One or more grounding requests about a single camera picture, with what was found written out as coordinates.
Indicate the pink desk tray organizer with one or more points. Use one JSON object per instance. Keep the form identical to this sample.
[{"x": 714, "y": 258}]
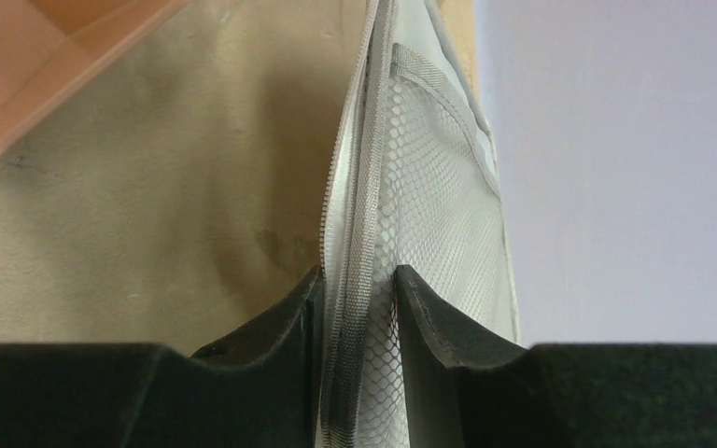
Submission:
[{"x": 50, "y": 49}]

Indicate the grey storage case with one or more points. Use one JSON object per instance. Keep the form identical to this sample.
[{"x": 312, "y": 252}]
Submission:
[{"x": 413, "y": 181}]

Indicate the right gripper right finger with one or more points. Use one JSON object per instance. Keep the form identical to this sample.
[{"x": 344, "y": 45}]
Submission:
[{"x": 465, "y": 386}]

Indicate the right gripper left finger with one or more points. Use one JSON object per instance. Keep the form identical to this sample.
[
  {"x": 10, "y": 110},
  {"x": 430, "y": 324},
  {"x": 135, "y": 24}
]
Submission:
[{"x": 255, "y": 387}]

